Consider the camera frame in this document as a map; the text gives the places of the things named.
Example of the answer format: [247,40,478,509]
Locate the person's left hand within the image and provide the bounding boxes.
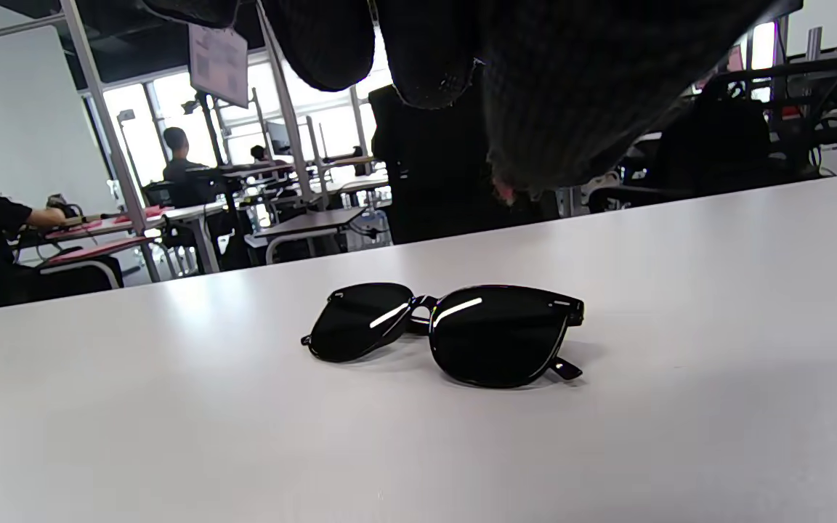
[139,0,783,200]

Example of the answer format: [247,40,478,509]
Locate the black sunglasses gold metal bridge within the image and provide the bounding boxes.
[301,282,585,389]

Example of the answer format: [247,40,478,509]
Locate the red-edged desk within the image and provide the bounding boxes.
[15,203,227,288]

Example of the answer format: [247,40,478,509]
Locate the grey office desk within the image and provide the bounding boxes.
[244,207,370,266]

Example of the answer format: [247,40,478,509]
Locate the metal equipment rack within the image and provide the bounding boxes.
[709,25,837,179]

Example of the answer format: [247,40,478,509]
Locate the grey metal frame post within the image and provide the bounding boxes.
[61,0,163,284]
[255,0,315,206]

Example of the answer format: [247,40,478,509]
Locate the pink-screen monitor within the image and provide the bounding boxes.
[187,22,250,108]

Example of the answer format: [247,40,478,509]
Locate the white partition panel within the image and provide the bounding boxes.
[0,25,118,216]

